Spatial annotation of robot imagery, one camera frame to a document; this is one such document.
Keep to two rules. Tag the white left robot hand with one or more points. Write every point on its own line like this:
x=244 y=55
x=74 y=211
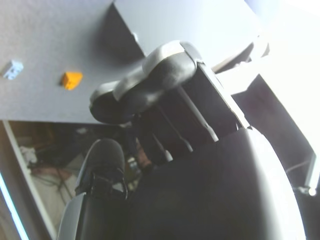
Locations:
x=212 y=190

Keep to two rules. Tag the cardboard box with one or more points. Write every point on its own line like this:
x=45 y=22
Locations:
x=187 y=22

